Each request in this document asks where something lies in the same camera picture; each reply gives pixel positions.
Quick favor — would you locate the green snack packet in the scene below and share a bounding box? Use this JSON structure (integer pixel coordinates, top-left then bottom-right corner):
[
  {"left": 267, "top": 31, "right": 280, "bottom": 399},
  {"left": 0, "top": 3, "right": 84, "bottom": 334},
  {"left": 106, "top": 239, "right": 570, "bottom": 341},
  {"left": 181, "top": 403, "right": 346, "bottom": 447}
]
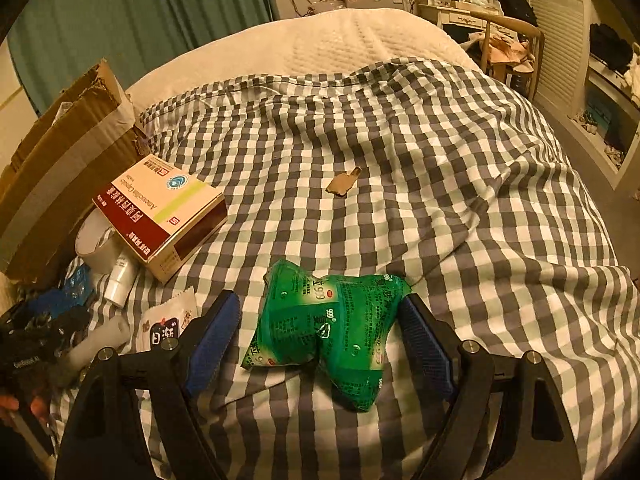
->
[{"left": 242, "top": 259, "right": 411, "bottom": 412}]

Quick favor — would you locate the person left hand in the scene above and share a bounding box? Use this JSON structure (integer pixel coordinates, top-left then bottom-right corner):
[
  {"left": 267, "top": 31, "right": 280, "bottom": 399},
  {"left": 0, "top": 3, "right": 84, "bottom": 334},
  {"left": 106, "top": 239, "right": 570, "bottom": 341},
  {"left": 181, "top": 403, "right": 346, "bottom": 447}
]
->
[{"left": 0, "top": 392, "right": 51, "bottom": 428}]

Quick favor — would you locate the blue blister pill pack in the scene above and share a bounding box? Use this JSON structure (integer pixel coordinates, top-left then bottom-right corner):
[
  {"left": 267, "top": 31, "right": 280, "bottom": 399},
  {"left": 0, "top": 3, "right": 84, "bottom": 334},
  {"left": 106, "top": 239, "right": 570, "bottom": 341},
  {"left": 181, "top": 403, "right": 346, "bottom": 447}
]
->
[{"left": 27, "top": 263, "right": 94, "bottom": 320}]

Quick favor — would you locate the long white plastic tube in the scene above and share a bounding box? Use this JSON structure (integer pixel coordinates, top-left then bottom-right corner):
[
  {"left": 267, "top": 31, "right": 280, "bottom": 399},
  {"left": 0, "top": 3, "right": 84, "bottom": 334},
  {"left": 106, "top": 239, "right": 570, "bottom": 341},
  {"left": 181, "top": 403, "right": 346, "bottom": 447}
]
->
[{"left": 58, "top": 315, "right": 130, "bottom": 375}]

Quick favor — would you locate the white sachet with print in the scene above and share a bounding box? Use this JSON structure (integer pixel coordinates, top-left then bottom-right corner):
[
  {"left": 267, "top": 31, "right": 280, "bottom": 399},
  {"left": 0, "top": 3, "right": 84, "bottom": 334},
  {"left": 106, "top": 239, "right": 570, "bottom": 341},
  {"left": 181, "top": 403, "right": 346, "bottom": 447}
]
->
[{"left": 136, "top": 287, "right": 200, "bottom": 352}]

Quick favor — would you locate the small white cream tube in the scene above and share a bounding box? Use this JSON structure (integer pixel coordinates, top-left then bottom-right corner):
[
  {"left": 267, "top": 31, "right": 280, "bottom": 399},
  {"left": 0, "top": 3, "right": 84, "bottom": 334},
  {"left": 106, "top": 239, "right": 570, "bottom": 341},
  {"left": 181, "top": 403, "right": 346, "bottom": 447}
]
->
[{"left": 104, "top": 249, "right": 139, "bottom": 309}]

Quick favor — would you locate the white tape roll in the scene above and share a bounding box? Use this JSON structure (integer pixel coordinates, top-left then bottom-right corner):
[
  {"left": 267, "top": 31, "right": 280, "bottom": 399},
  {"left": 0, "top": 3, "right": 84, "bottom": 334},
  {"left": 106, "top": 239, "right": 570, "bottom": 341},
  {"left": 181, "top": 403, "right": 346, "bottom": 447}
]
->
[{"left": 75, "top": 208, "right": 124, "bottom": 274}]

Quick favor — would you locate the red white medicine box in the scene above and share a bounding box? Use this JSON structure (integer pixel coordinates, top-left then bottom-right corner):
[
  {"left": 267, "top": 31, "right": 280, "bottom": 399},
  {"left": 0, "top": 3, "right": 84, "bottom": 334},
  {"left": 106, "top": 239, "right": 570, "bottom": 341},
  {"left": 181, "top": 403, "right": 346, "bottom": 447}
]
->
[{"left": 92, "top": 154, "right": 228, "bottom": 283}]

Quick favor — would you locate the brown cardboard box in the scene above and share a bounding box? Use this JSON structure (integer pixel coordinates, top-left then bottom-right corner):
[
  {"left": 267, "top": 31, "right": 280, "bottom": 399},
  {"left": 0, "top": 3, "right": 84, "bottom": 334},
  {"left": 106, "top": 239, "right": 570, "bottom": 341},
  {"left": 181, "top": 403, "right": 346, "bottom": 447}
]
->
[{"left": 1, "top": 60, "right": 150, "bottom": 289}]

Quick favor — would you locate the checkered grey white cloth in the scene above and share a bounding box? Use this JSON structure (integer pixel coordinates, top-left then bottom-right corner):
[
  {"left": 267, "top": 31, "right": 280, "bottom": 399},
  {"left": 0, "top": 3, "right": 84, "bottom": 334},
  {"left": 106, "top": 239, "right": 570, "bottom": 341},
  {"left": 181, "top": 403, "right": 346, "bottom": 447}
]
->
[{"left": 49, "top": 56, "right": 640, "bottom": 480}]

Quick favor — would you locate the small brown paper scrap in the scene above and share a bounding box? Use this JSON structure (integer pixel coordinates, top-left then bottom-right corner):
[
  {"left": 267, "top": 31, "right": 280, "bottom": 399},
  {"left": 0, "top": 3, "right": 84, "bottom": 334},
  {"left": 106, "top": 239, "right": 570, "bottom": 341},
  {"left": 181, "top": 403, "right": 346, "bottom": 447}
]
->
[{"left": 326, "top": 167, "right": 361, "bottom": 197}]

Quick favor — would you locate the green curtain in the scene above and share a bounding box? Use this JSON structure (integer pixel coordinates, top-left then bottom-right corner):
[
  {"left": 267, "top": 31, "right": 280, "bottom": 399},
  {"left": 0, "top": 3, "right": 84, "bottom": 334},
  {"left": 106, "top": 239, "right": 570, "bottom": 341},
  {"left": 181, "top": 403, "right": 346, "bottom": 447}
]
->
[{"left": 9, "top": 0, "right": 279, "bottom": 115}]

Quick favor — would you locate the white shelf cabinet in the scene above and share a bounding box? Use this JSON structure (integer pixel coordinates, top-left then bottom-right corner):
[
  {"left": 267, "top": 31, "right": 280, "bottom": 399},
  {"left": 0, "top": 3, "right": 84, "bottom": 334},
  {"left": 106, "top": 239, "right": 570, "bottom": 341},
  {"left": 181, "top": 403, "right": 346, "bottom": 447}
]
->
[{"left": 529, "top": 0, "right": 639, "bottom": 196}]

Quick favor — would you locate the wooden chair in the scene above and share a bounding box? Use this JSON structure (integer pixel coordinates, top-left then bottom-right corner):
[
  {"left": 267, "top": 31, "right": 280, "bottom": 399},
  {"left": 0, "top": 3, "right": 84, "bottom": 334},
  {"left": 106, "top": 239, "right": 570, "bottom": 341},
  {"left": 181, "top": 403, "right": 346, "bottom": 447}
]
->
[{"left": 470, "top": 11, "right": 544, "bottom": 102}]

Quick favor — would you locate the cream quilted bed mattress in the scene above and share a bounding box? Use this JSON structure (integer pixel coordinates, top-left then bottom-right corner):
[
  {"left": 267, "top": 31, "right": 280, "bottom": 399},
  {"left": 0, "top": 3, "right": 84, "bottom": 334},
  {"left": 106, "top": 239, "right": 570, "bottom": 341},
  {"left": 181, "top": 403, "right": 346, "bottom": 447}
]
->
[{"left": 127, "top": 9, "right": 477, "bottom": 110}]

